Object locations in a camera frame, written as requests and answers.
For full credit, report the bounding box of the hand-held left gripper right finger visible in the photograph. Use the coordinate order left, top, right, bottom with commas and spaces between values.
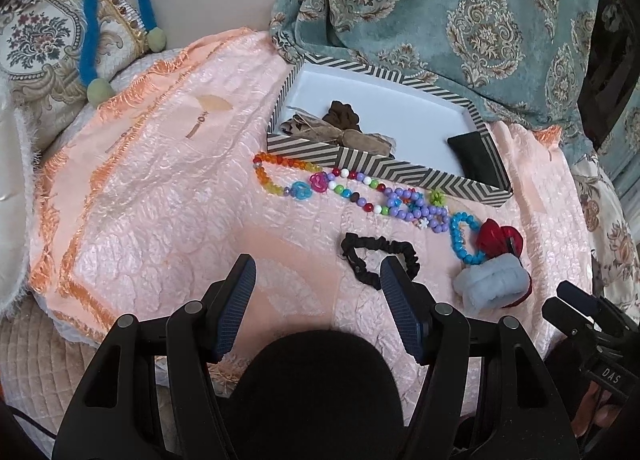
380, 256, 581, 460

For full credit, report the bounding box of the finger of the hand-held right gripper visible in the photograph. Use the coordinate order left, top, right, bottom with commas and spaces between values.
541, 296, 596, 348
556, 281, 608, 323

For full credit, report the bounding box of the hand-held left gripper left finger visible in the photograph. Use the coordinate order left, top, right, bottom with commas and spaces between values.
52, 254, 258, 460

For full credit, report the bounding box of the black scrunchie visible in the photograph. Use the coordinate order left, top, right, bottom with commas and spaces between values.
340, 234, 422, 291

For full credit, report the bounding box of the light blue fuzzy scrunchie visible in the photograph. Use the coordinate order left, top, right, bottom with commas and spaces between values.
452, 254, 532, 311

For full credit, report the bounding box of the blue bead bracelet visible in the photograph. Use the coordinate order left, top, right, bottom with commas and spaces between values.
449, 212, 487, 265

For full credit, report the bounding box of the red bow hair clip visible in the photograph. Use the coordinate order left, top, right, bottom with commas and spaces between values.
475, 220, 524, 261

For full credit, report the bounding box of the purple bead bracelet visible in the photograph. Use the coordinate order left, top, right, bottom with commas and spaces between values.
387, 200, 452, 235

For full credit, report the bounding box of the flower bead bracelet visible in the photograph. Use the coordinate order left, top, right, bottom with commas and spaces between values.
386, 188, 447, 231

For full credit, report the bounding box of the multicolour round bead bracelet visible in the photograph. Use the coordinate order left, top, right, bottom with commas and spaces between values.
312, 167, 392, 217

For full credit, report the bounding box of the rainbow translucent bead bracelet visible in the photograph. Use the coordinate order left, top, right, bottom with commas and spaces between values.
253, 152, 328, 203

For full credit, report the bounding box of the striped chevron cardboard box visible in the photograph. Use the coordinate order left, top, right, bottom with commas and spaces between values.
266, 52, 513, 209

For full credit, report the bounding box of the person's right hand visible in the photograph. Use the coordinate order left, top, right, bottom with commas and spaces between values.
570, 380, 628, 441

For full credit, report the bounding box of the beige floral blanket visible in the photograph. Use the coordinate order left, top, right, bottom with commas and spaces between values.
567, 150, 640, 313

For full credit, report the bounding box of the peach quilted bedspread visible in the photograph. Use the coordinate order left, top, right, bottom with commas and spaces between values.
30, 27, 603, 421

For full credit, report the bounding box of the black cloth pouch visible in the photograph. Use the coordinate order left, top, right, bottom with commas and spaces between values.
446, 131, 502, 189

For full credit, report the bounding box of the beige leopard print bow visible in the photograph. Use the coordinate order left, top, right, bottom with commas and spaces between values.
279, 110, 398, 157

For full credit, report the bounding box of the brown scrunchie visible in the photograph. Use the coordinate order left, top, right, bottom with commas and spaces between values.
321, 100, 370, 131

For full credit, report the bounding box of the beige quilted mat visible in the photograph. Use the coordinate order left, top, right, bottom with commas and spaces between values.
0, 297, 168, 446

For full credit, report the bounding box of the white satin pillow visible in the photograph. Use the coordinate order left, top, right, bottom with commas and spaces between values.
0, 74, 43, 315

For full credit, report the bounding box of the teal damask curtain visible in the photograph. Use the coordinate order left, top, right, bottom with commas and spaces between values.
268, 0, 640, 165

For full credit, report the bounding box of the floral embroidered cushion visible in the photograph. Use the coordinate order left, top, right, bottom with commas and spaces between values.
0, 0, 151, 153

